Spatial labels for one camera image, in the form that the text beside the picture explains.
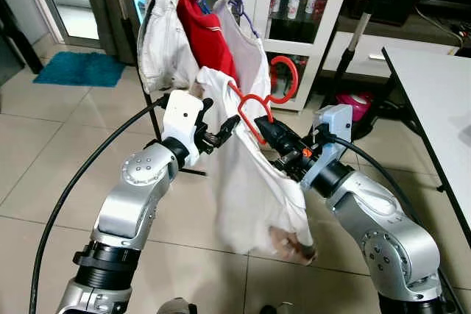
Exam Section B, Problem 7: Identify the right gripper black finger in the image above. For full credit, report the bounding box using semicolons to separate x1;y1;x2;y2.
258;129;286;154
254;115;297;142

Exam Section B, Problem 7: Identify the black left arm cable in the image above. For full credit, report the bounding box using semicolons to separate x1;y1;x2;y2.
28;96;171;314

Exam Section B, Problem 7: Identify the white thick garment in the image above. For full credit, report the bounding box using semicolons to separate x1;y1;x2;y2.
138;0;199;94

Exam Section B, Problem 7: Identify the plain white t-shirt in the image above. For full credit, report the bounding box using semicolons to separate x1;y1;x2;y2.
213;0;272;109

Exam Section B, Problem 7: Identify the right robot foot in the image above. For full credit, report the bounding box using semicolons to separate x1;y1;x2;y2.
259;302;295;314

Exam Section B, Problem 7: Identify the purple plastic hanger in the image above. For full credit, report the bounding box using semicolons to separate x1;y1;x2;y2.
230;0;260;39

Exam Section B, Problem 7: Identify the pink plastic appliance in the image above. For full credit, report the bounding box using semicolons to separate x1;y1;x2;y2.
336;92;374;122

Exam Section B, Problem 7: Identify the white glass-door cabinet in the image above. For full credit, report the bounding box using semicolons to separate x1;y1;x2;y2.
239;0;359;113

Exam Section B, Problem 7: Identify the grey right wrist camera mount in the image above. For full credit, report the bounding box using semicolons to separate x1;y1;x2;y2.
300;105;354;191

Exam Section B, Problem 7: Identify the white black-edged table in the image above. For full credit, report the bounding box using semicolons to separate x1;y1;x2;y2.
381;46;471;245

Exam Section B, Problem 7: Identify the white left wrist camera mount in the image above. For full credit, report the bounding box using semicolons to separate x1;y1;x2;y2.
160;91;207;168

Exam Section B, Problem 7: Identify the long white printed t-shirt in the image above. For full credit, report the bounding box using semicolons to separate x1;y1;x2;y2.
195;66;317;265

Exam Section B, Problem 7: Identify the teal floor mat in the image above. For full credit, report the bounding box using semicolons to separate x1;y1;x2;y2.
33;51;126;88

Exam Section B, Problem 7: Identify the black desk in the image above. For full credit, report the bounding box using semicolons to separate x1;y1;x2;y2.
0;0;43;79

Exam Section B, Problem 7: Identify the red striped-trim shirt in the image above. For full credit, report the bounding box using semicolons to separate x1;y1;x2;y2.
177;0;238;83

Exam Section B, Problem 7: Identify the red plastic hanger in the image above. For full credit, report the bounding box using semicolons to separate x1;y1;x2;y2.
227;55;300;146

